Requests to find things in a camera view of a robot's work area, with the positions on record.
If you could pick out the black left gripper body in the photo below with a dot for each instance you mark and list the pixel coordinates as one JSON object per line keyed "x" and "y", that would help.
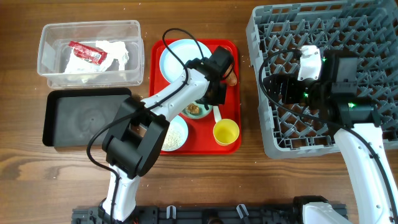
{"x": 218, "y": 95}

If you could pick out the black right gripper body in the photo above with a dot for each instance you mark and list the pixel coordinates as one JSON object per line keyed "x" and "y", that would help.
{"x": 295, "y": 91}

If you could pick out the orange carrot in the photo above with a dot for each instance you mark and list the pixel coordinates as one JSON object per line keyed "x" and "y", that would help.
{"x": 230, "y": 76}

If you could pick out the mint green bowl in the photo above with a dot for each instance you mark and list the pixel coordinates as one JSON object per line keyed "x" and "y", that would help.
{"x": 203, "y": 111}

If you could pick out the brown food scrap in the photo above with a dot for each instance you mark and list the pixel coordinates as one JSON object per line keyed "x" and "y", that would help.
{"x": 193, "y": 109}

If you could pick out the yellow plastic cup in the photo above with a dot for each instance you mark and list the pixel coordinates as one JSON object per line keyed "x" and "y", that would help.
{"x": 226, "y": 132}

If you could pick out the light blue bowl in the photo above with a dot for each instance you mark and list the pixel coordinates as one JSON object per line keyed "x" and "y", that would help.
{"x": 181, "y": 122}

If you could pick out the white rice pile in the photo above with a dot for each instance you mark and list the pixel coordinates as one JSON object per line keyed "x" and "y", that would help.
{"x": 174, "y": 138}

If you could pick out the white tissue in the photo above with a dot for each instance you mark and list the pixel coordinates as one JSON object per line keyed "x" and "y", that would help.
{"x": 116, "y": 51}

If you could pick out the red snack wrapper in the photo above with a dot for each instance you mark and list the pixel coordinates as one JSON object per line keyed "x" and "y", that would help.
{"x": 87, "y": 53}

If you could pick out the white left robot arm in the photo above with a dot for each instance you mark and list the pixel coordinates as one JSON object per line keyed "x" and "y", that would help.
{"x": 135, "y": 137}

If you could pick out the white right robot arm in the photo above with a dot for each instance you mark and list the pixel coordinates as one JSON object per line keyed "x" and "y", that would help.
{"x": 355, "y": 126}

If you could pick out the gray dishwasher rack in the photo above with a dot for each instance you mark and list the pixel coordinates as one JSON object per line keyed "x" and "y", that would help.
{"x": 367, "y": 28}

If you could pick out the black waste tray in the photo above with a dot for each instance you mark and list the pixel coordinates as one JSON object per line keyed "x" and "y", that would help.
{"x": 72, "y": 117}

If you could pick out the clear plastic waste bin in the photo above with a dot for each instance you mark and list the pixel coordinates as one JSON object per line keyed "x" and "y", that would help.
{"x": 54, "y": 53}

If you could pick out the light blue plate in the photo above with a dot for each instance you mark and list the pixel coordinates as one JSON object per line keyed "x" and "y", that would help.
{"x": 185, "y": 50}

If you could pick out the white plastic spoon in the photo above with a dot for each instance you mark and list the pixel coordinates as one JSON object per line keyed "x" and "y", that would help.
{"x": 217, "y": 114}

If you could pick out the red serving tray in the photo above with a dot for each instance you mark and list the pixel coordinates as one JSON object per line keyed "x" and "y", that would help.
{"x": 200, "y": 139}

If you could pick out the black mounting rail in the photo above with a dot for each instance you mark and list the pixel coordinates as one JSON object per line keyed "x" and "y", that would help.
{"x": 264, "y": 214}

